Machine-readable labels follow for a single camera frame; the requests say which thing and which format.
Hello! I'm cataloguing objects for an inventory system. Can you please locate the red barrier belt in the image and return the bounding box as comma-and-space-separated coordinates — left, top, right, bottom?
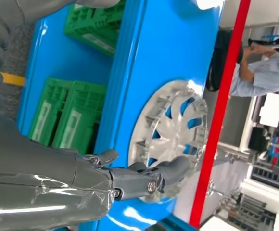
188, 0, 252, 229

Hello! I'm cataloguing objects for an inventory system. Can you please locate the blue metal shelf rack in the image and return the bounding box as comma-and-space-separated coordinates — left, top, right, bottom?
17, 0, 224, 231

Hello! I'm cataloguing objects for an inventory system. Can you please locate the white panel table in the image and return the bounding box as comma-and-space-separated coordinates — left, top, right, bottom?
219, 0, 279, 53

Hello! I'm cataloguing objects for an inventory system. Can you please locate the person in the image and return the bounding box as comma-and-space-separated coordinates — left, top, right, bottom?
206, 28, 279, 98

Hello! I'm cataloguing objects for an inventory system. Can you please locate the green plastic crate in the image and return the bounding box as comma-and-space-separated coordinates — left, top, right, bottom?
51, 81, 108, 156
29, 78, 74, 147
81, 0, 127, 59
63, 3, 94, 49

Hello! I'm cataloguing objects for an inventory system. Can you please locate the background equipment shelf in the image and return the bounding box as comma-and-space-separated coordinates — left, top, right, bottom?
248, 89, 279, 195

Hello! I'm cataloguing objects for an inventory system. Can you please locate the white mirror cover part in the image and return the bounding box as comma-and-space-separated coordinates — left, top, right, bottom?
196, 0, 224, 10

